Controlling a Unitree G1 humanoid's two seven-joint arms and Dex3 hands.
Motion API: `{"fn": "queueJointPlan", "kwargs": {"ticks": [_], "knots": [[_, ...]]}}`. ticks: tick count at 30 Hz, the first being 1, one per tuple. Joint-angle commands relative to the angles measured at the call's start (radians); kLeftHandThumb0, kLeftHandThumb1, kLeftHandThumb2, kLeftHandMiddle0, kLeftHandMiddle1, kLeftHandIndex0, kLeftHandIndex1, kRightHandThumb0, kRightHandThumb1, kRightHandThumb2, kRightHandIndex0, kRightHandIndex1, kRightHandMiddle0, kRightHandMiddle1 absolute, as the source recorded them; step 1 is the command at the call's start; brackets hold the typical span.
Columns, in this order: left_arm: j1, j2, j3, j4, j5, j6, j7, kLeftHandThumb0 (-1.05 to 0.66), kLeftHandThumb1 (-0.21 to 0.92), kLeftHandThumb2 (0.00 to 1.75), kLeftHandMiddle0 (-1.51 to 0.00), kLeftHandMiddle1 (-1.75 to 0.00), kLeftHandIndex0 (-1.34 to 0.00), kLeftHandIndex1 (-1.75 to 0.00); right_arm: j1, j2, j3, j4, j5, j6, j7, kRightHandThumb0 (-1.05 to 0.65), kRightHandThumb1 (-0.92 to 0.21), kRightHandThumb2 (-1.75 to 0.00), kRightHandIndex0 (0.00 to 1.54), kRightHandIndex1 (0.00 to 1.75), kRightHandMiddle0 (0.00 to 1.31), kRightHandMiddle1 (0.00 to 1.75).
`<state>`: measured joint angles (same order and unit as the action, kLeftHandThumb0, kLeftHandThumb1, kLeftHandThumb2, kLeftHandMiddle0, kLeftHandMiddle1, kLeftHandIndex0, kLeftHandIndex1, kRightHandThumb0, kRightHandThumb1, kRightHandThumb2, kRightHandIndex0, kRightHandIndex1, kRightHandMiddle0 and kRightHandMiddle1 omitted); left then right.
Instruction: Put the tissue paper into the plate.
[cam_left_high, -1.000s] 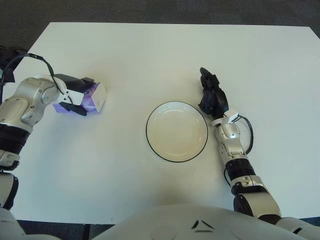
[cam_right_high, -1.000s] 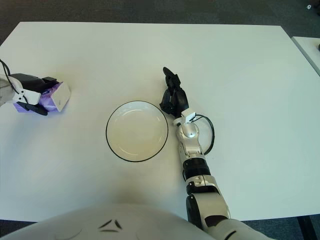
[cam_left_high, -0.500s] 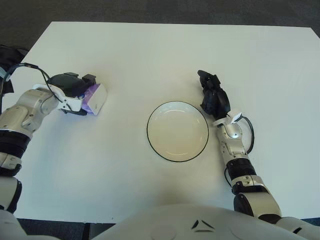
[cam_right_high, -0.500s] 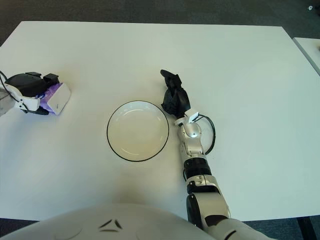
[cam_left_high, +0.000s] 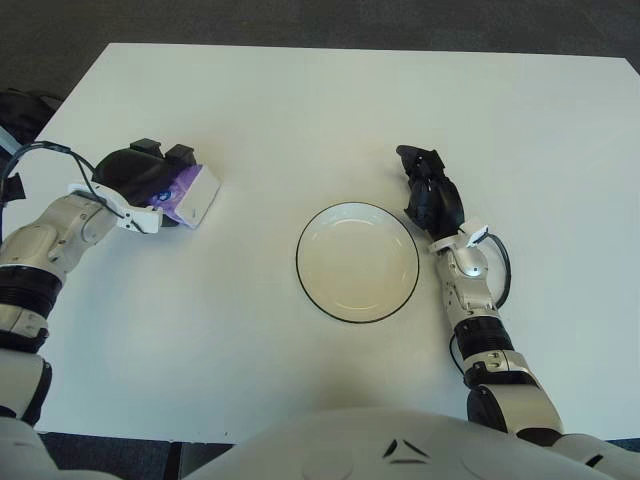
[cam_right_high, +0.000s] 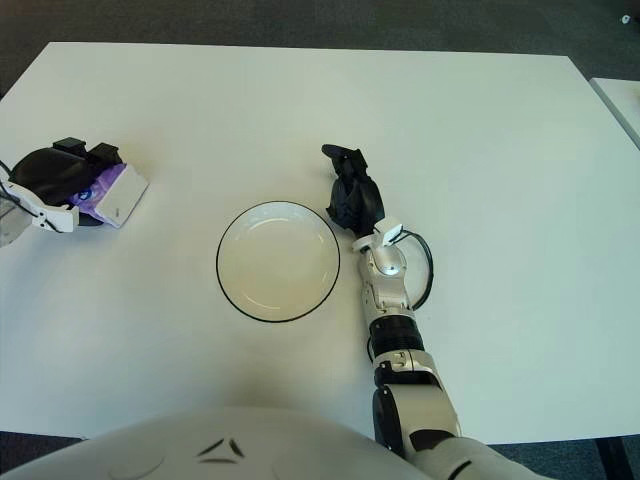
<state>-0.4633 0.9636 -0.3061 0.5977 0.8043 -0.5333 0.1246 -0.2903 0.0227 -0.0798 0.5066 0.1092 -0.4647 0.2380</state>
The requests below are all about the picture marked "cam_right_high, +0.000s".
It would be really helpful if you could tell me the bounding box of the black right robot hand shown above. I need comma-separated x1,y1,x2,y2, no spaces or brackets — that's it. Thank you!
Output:
321,143,387,239

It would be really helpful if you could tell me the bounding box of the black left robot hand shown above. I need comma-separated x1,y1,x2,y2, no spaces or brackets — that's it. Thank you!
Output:
9,137,124,206

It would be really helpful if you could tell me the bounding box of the purple tissue paper pack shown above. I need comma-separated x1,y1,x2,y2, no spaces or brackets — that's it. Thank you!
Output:
67,162,150,229

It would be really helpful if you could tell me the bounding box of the white plate with black rim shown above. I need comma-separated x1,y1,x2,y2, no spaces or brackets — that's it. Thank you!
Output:
215,200,342,324

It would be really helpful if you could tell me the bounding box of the silver robot torso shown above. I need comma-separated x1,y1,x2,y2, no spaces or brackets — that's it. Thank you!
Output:
0,405,416,480

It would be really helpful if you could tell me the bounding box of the white side table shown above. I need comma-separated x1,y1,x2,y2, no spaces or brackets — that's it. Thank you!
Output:
589,77,640,151

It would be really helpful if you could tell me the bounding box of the black table leg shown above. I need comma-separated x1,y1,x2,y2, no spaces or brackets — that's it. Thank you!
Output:
597,434,636,480

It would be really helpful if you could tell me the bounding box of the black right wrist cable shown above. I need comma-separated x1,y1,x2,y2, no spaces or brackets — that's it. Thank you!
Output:
367,229,435,361

